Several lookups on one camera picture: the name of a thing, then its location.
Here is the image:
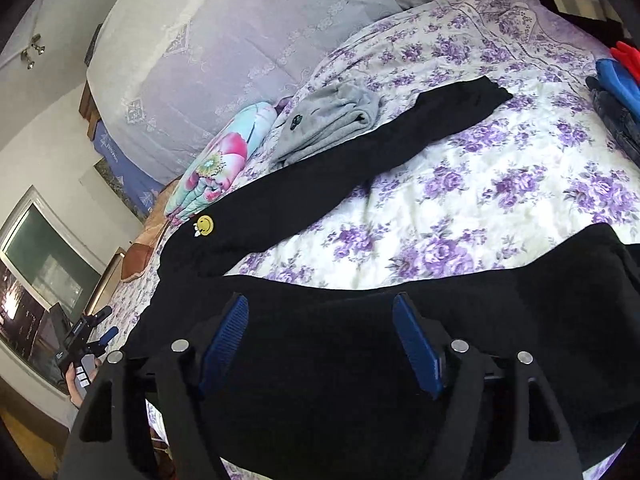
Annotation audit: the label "black pants with smiley patch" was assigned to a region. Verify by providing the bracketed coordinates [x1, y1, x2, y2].
[124, 77, 639, 479]

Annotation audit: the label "left hand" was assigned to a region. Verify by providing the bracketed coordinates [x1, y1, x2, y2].
[65, 359, 102, 408]

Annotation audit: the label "white framed window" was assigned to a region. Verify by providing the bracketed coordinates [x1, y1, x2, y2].
[1, 186, 100, 391]

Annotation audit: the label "brown pillow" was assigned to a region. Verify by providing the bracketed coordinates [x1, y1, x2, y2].
[120, 179, 179, 283]

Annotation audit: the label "folded turquoise pink blanket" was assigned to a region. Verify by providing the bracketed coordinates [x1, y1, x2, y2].
[165, 102, 278, 226]

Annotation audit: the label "purple floral bed quilt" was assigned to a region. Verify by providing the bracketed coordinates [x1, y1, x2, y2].
[98, 0, 640, 480]

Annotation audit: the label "folded grey garment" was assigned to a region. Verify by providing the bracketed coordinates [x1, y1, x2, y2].
[270, 84, 381, 168]

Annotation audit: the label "ceiling spot lamp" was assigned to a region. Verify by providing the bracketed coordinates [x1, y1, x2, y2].
[20, 34, 46, 70]

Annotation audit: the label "lavender lace headboard cover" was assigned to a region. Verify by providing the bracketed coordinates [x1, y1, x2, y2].
[87, 0, 432, 183]

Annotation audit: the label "pile of blue red clothes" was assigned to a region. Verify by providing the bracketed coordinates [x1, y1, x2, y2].
[586, 41, 639, 165]

